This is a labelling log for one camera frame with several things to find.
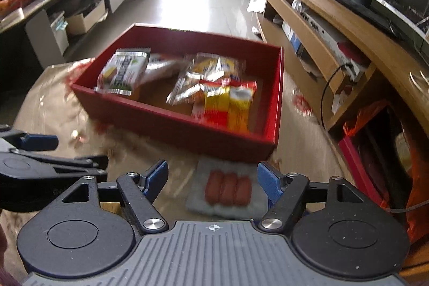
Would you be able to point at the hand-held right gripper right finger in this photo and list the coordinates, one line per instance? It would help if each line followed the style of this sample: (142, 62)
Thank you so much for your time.
(268, 182)

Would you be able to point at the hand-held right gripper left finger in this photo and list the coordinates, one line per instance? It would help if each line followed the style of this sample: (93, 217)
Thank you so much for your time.
(157, 177)

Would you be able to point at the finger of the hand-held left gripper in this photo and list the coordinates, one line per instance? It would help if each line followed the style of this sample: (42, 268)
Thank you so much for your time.
(83, 162)
(40, 141)

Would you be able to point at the clear sausage packet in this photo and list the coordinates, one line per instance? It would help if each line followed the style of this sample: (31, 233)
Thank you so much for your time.
(228, 192)

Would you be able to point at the red cardboard box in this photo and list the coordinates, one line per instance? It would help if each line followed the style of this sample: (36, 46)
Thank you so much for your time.
(187, 132)

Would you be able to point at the yellow red snack packet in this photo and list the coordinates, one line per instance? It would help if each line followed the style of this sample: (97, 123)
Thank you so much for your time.
(228, 108)

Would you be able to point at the green seaweed snack packet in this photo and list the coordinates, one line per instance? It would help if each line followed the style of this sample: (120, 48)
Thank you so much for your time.
(122, 71)

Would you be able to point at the clear yellow snack packet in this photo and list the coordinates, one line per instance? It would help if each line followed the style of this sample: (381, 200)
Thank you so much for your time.
(201, 71)

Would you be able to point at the red flat box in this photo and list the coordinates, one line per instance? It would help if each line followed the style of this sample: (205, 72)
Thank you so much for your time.
(352, 152)

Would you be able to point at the white box with blue print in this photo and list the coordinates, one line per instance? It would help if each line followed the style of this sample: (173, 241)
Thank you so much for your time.
(60, 34)

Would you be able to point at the beige storage box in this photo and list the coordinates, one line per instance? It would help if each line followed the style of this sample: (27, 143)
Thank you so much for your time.
(80, 23)

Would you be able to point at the orange plastic bag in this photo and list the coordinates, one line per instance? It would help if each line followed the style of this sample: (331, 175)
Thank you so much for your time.
(419, 178)

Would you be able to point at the red flat case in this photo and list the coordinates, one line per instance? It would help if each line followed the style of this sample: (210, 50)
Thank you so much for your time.
(352, 53)

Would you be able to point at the silver media player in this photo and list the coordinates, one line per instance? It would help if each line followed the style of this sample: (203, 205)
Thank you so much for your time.
(321, 28)

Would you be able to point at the wooden TV stand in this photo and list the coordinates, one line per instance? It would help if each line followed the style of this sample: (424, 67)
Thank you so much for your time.
(378, 48)

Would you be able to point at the white plastic bag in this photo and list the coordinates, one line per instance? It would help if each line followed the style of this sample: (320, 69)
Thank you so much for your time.
(256, 3)

